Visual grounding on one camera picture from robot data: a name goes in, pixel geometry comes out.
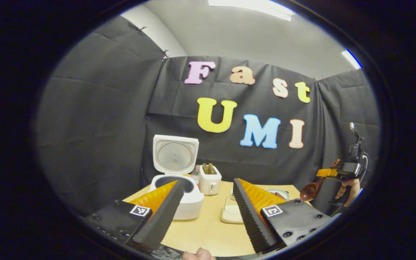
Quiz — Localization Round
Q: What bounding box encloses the ceiling light panel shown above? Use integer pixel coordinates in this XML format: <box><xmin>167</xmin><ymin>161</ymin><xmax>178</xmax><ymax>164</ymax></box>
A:
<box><xmin>342</xmin><ymin>49</ymin><xmax>362</xmax><ymax>69</ymax></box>
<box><xmin>208</xmin><ymin>0</ymin><xmax>296</xmax><ymax>22</ymax></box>

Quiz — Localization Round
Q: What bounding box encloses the black backdrop cloth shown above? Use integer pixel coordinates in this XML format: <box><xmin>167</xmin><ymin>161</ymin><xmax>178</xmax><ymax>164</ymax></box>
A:
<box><xmin>36</xmin><ymin>16</ymin><xmax>380</xmax><ymax>217</ymax></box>

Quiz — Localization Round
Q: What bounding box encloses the white rice cooker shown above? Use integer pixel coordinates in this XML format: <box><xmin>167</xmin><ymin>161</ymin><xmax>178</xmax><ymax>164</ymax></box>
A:
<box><xmin>149</xmin><ymin>135</ymin><xmax>205</xmax><ymax>221</ymax></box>

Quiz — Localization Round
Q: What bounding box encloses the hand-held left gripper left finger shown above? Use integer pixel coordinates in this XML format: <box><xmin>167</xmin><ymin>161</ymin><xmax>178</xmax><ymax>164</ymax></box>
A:
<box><xmin>85</xmin><ymin>179</ymin><xmax>184</xmax><ymax>253</ymax></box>

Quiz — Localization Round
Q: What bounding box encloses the white chopstick holder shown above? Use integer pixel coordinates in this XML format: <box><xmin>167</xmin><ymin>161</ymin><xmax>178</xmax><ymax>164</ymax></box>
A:
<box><xmin>199</xmin><ymin>164</ymin><xmax>222</xmax><ymax>196</ymax></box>

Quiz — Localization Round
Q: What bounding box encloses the pale green plate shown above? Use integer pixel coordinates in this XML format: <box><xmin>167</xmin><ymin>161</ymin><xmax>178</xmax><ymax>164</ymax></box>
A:
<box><xmin>266</xmin><ymin>188</ymin><xmax>290</xmax><ymax>201</ymax></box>

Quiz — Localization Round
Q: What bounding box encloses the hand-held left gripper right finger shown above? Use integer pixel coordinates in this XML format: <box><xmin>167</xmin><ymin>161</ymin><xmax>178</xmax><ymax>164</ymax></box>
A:
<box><xmin>233</xmin><ymin>178</ymin><xmax>333</xmax><ymax>254</ymax></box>

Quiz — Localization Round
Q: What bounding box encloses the gripper camera cable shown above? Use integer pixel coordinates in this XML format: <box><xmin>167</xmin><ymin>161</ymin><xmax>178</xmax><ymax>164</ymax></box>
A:
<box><xmin>359</xmin><ymin>136</ymin><xmax>370</xmax><ymax>182</ymax></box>

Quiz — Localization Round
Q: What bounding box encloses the brown wooden spoon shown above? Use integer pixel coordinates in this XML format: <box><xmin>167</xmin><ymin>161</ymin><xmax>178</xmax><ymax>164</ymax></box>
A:
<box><xmin>299</xmin><ymin>159</ymin><xmax>341</xmax><ymax>202</ymax></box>

